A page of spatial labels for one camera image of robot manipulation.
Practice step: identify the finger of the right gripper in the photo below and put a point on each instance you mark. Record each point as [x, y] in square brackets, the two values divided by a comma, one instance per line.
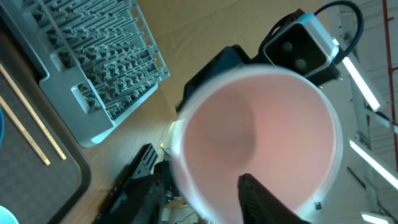
[141, 192]

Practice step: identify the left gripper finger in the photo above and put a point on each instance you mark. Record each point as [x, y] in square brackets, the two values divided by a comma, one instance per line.
[260, 206]

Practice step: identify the white pink paper cup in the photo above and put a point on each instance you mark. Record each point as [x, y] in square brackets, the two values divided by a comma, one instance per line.
[265, 121]

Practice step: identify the large dark blue bowl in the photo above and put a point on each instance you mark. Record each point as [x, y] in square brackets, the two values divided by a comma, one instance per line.
[2, 123]

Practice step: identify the grey dishwasher rack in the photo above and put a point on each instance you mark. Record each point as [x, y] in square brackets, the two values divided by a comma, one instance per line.
[99, 59]

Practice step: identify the brown plastic serving tray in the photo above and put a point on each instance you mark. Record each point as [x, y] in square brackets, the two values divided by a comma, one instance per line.
[30, 190]

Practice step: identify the left wooden chopstick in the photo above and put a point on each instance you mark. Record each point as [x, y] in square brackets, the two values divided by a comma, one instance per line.
[24, 132]

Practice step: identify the wooden chopstick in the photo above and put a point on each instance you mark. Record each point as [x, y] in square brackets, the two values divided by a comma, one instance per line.
[34, 115]
[24, 132]

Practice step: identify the right wooden chopstick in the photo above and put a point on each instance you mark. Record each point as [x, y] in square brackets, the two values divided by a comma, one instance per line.
[34, 115]

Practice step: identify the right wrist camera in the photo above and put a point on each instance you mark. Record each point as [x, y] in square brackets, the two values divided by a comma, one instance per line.
[300, 43]

